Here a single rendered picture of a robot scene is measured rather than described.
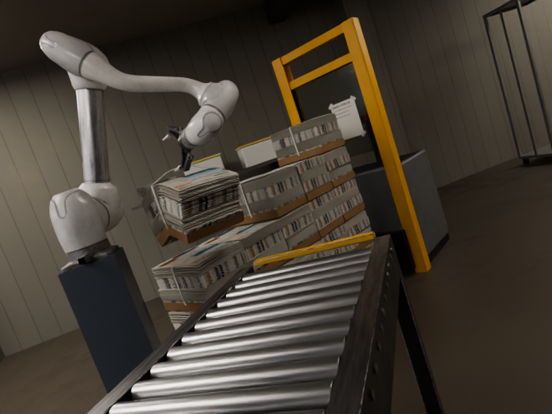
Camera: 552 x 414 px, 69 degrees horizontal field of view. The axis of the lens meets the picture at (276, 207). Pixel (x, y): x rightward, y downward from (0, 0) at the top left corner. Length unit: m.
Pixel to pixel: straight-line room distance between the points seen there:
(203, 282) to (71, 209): 0.59
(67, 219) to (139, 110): 3.50
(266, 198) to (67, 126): 3.37
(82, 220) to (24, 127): 3.68
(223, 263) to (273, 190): 0.52
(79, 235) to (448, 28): 5.63
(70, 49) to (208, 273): 0.99
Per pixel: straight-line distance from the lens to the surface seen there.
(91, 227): 1.61
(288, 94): 3.29
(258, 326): 0.96
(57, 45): 1.70
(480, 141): 6.40
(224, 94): 1.58
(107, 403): 0.93
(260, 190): 2.13
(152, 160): 4.92
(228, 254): 1.85
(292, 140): 2.66
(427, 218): 3.33
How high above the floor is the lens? 1.15
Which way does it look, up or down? 7 degrees down
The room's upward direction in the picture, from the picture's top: 19 degrees counter-clockwise
